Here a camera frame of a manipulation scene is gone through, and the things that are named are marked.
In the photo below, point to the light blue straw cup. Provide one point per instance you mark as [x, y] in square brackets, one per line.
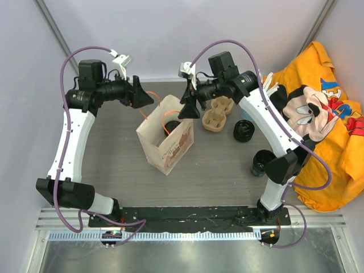
[245, 115]

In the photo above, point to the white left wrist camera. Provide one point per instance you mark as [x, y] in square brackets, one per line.
[121, 61]

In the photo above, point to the orange cartoon print cloth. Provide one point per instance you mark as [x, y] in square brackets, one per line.
[314, 105]

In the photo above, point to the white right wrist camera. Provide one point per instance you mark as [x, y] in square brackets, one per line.
[188, 71]

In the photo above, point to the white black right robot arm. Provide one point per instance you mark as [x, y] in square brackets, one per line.
[290, 151]

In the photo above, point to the cream paper bag orange handles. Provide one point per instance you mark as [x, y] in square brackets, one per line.
[164, 152]

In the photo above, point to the black ribbed cup lid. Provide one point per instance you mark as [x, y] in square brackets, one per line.
[243, 131]

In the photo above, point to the brown pulp cup carrier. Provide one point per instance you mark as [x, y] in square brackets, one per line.
[214, 119]

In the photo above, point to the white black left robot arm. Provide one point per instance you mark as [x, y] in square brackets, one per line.
[63, 187]

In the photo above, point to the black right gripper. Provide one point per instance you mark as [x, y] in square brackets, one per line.
[189, 110]

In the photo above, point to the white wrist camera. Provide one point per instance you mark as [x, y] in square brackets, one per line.
[188, 71]
[121, 61]

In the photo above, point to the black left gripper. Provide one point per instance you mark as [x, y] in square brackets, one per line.
[135, 96]

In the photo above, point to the aluminium frame rail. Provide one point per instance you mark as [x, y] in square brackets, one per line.
[58, 232]

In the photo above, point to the black coffee cup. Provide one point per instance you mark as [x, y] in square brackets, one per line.
[261, 158]

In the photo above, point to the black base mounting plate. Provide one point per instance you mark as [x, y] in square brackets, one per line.
[191, 219]

